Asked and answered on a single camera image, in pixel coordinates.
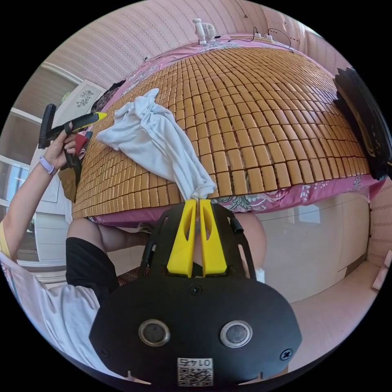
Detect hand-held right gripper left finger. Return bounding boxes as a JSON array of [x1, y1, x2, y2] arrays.
[[166, 199, 197, 277]]

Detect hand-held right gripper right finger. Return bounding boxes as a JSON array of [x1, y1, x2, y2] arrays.
[[199, 198, 228, 278]]

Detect white cupboard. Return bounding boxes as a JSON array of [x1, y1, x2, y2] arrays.
[[58, 79, 107, 124]]

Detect black pile of clothes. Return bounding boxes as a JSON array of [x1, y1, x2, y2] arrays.
[[333, 67, 390, 181]]

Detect person's left hand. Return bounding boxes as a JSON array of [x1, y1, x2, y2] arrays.
[[45, 132, 78, 176]]

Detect person's body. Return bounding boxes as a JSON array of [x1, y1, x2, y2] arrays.
[[0, 211, 267, 380]]

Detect dark patterned pile of clothes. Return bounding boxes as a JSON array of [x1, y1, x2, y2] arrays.
[[90, 79, 127, 114]]

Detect white short sleeve shirt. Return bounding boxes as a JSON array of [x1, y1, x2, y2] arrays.
[[96, 88, 217, 201]]

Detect black cable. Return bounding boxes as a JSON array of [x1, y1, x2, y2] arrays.
[[267, 28, 295, 54]]

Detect small white fan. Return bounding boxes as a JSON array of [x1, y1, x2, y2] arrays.
[[192, 18, 217, 47]]

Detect person's left forearm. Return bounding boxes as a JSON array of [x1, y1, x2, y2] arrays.
[[0, 155, 59, 261]]

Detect window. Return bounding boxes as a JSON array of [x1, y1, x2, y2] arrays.
[[0, 107, 42, 215]]

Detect bed with woven mat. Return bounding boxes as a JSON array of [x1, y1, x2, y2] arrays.
[[72, 33, 381, 228]]

